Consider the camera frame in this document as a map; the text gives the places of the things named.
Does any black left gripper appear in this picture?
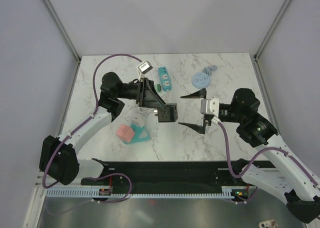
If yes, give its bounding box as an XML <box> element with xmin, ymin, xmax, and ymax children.
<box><xmin>115</xmin><ymin>77</ymin><xmax>168</xmax><ymax>110</ymax></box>

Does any blue rectangular power strip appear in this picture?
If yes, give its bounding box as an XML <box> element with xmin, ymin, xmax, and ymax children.
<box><xmin>157</xmin><ymin>66</ymin><xmax>172</xmax><ymax>92</ymax></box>

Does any black cube charger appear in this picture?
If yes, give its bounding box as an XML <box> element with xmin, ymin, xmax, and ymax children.
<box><xmin>155</xmin><ymin>103</ymin><xmax>178</xmax><ymax>123</ymax></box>

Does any white charger plug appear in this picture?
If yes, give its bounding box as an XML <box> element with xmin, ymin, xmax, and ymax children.
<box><xmin>131</xmin><ymin>116</ymin><xmax>145</xmax><ymax>128</ymax></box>

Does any teal triangular power strip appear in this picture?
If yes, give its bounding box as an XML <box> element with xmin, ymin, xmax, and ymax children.
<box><xmin>123</xmin><ymin>123</ymin><xmax>150</xmax><ymax>145</ymax></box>

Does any pink cube socket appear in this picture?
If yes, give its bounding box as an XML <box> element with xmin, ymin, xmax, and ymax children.
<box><xmin>116</xmin><ymin>124</ymin><xmax>135</xmax><ymax>144</ymax></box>

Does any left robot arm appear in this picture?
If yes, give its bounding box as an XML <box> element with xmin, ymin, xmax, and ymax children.
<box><xmin>39</xmin><ymin>72</ymin><xmax>166</xmax><ymax>185</ymax></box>

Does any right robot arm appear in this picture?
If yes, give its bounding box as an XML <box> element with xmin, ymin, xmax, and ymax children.
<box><xmin>185</xmin><ymin>88</ymin><xmax>320</xmax><ymax>224</ymax></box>

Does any green plug adapter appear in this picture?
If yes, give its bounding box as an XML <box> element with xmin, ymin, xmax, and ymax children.
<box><xmin>155</xmin><ymin>84</ymin><xmax>162</xmax><ymax>93</ymax></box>

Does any blue round power strip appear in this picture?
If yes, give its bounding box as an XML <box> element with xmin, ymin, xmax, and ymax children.
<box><xmin>191</xmin><ymin>72</ymin><xmax>211</xmax><ymax>90</ymax></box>

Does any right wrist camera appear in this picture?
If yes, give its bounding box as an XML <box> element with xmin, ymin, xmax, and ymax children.
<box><xmin>200</xmin><ymin>98</ymin><xmax>220</xmax><ymax>117</ymax></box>

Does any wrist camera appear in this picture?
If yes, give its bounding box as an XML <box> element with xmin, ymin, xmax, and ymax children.
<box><xmin>200</xmin><ymin>98</ymin><xmax>220</xmax><ymax>117</ymax></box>
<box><xmin>137</xmin><ymin>60</ymin><xmax>153</xmax><ymax>75</ymax></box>

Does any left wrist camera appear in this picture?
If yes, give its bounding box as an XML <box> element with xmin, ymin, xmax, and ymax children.
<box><xmin>137</xmin><ymin>60</ymin><xmax>153</xmax><ymax>75</ymax></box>

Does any grey coiled cord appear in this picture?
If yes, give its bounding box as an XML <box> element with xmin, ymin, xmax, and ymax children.
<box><xmin>202</xmin><ymin>64</ymin><xmax>219</xmax><ymax>75</ymax></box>

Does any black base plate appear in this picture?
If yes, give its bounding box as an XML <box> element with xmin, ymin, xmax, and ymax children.
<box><xmin>79</xmin><ymin>158</ymin><xmax>261</xmax><ymax>195</ymax></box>

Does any left aluminium frame post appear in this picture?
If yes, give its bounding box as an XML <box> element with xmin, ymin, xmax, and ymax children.
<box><xmin>41</xmin><ymin>0</ymin><xmax>81</xmax><ymax>64</ymax></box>

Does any aluminium frame post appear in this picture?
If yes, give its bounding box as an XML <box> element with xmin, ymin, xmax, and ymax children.
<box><xmin>252</xmin><ymin>0</ymin><xmax>293</xmax><ymax>63</ymax></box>
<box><xmin>41</xmin><ymin>0</ymin><xmax>81</xmax><ymax>64</ymax></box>

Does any white cable duct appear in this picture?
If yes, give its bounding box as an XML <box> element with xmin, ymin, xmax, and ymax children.
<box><xmin>45</xmin><ymin>186</ymin><xmax>234</xmax><ymax>199</ymax></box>

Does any right aluminium frame post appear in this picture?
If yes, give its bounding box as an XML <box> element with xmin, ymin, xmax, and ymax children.
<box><xmin>252</xmin><ymin>0</ymin><xmax>293</xmax><ymax>63</ymax></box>

